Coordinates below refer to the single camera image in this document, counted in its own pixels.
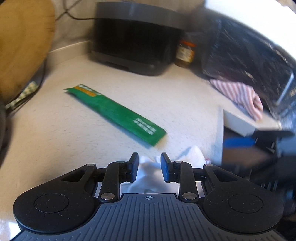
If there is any white tissue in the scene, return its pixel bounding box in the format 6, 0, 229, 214
121, 146, 210, 194

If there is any green snack wrapper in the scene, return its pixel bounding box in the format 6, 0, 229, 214
65, 84, 167, 146

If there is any pink striped cloth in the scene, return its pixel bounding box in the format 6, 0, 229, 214
210, 79, 263, 121

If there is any black foil covered stove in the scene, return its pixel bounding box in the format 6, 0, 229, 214
202, 17, 295, 127

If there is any glass jar orange lid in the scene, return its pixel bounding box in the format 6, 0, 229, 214
175, 40, 196, 68

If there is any green checkered cloth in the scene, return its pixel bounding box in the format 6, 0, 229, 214
5, 81, 39, 110

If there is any small navy rice cooker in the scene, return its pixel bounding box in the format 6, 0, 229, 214
0, 100, 6, 153

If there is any large black rice cooker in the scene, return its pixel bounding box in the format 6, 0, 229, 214
90, 1, 187, 76

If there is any round wooden cutting board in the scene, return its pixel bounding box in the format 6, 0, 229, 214
1, 0, 55, 103

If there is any black power cable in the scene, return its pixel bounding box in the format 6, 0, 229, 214
55, 0, 96, 22

